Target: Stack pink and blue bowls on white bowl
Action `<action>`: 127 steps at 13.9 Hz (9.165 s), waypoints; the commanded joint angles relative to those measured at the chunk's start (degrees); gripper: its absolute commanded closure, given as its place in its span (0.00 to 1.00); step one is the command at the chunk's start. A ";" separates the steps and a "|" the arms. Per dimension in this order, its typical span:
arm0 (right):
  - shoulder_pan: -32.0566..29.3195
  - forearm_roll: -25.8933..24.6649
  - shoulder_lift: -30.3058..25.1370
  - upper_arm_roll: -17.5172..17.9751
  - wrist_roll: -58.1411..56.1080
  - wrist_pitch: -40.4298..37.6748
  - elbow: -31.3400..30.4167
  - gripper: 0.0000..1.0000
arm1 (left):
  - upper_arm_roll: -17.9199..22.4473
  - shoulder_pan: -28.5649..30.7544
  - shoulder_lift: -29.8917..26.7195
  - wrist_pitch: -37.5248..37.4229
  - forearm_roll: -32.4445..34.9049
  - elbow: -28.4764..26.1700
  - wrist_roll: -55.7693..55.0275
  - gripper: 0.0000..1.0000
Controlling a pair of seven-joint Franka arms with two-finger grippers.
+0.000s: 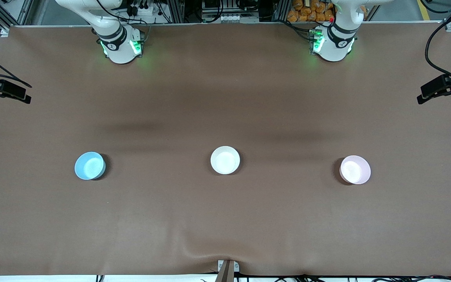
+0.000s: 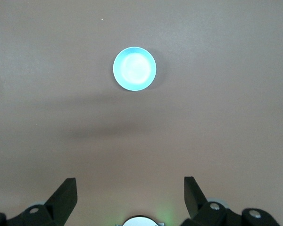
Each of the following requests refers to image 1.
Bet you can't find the white power strip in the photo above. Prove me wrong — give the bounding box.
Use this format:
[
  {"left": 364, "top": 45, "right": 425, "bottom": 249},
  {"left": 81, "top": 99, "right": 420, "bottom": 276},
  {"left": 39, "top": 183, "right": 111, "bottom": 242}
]
[{"left": 128, "top": 0, "right": 160, "bottom": 17}]

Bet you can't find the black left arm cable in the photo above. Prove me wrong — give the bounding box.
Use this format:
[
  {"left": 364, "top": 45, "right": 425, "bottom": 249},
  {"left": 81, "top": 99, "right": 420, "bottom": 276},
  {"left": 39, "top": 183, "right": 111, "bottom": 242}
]
[{"left": 424, "top": 11, "right": 451, "bottom": 79}]

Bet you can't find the pink bowl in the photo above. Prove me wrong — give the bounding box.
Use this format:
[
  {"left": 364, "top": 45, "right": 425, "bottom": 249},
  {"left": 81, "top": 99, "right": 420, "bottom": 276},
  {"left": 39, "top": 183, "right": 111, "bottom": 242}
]
[{"left": 339, "top": 155, "right": 372, "bottom": 185}]

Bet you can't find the metal bracket with brown post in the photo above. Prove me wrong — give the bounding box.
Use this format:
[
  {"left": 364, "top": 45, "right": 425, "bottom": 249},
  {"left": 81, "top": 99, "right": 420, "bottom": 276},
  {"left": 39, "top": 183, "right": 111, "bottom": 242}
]
[{"left": 215, "top": 259, "right": 240, "bottom": 282}]

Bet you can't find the white connector box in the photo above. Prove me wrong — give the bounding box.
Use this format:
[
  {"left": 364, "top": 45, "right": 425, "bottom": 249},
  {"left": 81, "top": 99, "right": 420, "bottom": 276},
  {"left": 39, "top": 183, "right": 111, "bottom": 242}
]
[{"left": 201, "top": 0, "right": 262, "bottom": 23}]

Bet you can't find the brown table mat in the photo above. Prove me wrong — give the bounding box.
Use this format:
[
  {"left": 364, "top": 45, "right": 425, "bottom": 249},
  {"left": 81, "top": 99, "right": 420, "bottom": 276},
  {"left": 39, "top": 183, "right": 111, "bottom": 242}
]
[{"left": 0, "top": 22, "right": 451, "bottom": 277}]

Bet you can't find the white bowl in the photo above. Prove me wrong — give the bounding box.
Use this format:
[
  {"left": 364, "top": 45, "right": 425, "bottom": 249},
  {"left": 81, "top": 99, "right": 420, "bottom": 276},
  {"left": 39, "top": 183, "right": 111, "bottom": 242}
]
[{"left": 210, "top": 146, "right": 241, "bottom": 175}]

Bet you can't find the light blue bowl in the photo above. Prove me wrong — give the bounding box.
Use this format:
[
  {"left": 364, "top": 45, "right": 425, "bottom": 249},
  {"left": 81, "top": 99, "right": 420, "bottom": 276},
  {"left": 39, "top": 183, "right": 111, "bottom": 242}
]
[{"left": 74, "top": 152, "right": 106, "bottom": 181}]

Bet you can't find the orange packaged snacks pile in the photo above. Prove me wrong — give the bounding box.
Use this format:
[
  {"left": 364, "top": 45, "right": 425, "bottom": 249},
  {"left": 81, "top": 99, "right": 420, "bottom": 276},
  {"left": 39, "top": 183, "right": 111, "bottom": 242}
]
[{"left": 287, "top": 0, "right": 336, "bottom": 23}]

